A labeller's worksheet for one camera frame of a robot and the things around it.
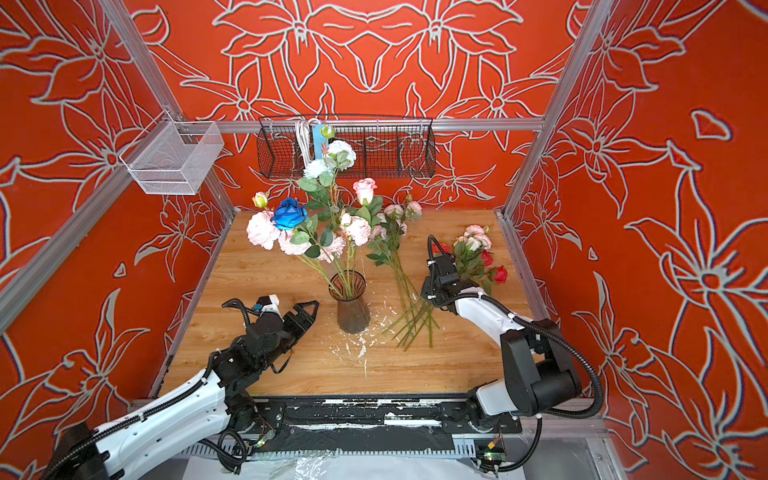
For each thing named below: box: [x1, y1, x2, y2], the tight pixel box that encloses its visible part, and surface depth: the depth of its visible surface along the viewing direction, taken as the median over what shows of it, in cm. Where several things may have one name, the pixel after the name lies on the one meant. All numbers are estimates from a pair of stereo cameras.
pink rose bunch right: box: [453, 224, 494, 294], surface depth 102 cm
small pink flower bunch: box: [367, 200, 440, 352], surface depth 97 cm
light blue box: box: [312, 124, 327, 159], surface depth 91 cm
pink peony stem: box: [246, 191, 347, 295], surface depth 60 cm
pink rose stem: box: [348, 178, 384, 289], surface depth 69 cm
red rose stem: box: [432, 242, 508, 284], surface depth 99 cm
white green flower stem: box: [298, 124, 357, 291], surface depth 69 cm
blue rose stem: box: [271, 199, 343, 295], surface depth 58 cm
